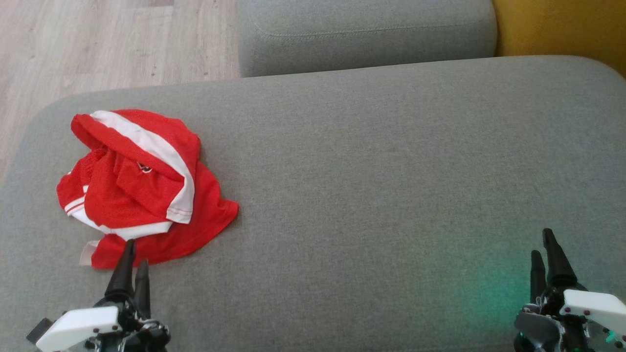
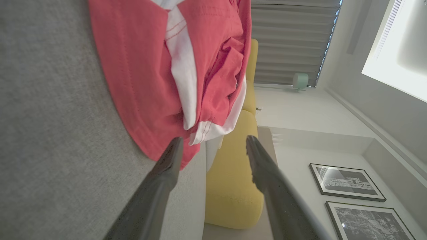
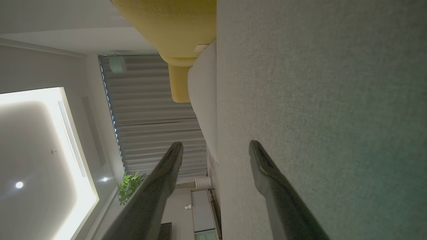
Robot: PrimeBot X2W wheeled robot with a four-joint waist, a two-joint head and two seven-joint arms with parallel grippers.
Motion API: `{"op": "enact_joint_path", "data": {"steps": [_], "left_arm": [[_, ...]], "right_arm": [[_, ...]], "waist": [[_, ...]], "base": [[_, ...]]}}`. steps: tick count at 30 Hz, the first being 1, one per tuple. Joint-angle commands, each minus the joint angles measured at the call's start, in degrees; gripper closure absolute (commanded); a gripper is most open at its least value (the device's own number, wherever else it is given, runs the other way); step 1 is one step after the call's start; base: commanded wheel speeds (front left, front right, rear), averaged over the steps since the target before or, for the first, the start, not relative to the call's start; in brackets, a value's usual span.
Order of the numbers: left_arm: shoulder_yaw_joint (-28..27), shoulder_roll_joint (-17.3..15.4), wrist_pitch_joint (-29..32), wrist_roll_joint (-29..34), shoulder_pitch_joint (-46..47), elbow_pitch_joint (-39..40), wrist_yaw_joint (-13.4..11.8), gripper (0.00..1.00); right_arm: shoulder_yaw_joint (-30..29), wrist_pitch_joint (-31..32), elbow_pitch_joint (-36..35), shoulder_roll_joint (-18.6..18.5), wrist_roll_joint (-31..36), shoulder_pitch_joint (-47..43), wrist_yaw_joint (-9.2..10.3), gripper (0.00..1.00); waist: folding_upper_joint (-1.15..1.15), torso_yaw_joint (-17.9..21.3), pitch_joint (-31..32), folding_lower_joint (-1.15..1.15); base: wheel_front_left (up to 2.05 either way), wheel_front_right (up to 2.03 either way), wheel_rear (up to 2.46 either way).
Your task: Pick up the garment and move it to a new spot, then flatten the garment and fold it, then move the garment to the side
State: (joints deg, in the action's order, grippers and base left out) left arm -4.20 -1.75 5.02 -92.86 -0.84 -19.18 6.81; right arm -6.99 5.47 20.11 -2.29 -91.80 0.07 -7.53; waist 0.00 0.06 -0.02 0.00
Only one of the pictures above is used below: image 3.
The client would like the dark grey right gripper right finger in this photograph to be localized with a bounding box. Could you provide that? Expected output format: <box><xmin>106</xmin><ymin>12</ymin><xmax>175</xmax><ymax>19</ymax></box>
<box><xmin>249</xmin><ymin>140</ymin><xmax>331</xmax><ymax>240</ymax></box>

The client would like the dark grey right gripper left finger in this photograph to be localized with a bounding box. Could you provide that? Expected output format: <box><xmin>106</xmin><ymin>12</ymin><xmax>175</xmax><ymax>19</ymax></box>
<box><xmin>102</xmin><ymin>142</ymin><xmax>183</xmax><ymax>240</ymax></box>

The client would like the green potted tree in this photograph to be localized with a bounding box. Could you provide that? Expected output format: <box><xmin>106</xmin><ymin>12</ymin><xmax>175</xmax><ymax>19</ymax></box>
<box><xmin>117</xmin><ymin>171</ymin><xmax>196</xmax><ymax>206</ymax></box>

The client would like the black flat screen TV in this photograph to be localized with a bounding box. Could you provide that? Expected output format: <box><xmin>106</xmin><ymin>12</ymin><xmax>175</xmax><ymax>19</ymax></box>
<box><xmin>160</xmin><ymin>222</ymin><xmax>172</xmax><ymax>240</ymax></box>

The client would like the grey and green TV cabinet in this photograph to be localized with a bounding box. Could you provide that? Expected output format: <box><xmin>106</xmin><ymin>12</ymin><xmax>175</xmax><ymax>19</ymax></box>
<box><xmin>191</xmin><ymin>188</ymin><xmax>223</xmax><ymax>240</ymax></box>

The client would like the white ribbed plant pot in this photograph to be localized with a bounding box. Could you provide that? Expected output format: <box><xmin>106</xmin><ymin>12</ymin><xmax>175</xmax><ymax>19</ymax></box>
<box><xmin>194</xmin><ymin>176</ymin><xmax>212</xmax><ymax>190</ymax></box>

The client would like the grey pleated curtain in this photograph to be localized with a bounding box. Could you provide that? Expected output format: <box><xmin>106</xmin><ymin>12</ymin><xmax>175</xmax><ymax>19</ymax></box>
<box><xmin>98</xmin><ymin>53</ymin><xmax>209</xmax><ymax>178</ymax></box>

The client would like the grey sofa chaise cushion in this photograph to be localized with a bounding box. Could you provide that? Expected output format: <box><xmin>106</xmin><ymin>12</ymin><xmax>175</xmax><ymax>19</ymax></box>
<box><xmin>216</xmin><ymin>0</ymin><xmax>427</xmax><ymax>240</ymax></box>

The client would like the grey sofa seat cushion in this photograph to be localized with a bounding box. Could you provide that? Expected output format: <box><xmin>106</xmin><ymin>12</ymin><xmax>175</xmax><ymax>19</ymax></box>
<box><xmin>187</xmin><ymin>40</ymin><xmax>218</xmax><ymax>162</ymax></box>

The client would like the round white ceiling device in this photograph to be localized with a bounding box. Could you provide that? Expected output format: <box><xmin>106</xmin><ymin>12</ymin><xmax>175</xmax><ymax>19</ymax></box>
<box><xmin>109</xmin><ymin>55</ymin><xmax>127</xmax><ymax>74</ymax></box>

